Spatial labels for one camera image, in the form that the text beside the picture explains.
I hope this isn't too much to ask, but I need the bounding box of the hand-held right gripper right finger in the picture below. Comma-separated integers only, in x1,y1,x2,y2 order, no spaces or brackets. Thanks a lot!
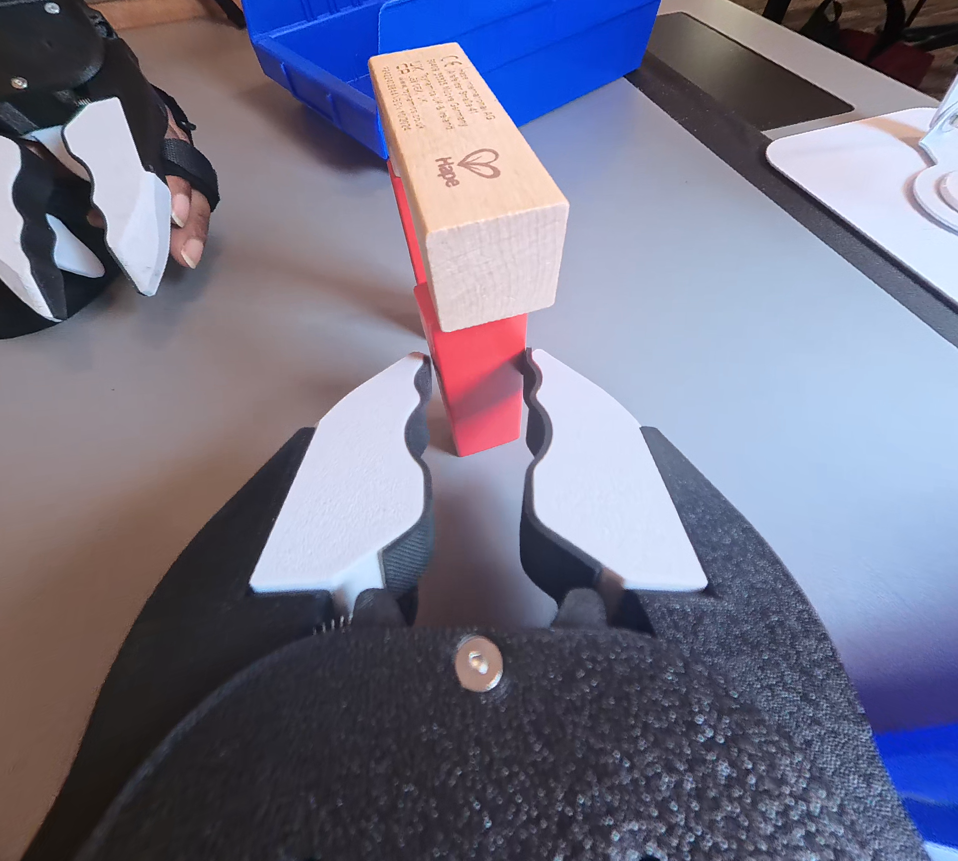
520,349,708,600

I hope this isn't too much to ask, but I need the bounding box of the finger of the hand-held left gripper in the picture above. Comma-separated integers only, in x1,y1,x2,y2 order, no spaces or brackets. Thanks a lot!
0,135,106,323
63,98,173,297

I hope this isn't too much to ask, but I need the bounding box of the red wooden block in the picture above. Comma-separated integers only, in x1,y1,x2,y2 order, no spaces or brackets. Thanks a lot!
415,285,528,458
390,158,428,290

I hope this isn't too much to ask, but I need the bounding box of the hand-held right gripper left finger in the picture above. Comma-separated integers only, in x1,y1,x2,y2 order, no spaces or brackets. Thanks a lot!
250,352,437,610

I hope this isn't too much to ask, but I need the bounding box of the pale wooden block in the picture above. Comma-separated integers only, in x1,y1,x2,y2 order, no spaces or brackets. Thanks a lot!
370,42,570,333

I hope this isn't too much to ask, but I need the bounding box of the white document stand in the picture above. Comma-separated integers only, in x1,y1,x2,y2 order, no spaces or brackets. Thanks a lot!
767,75,958,305

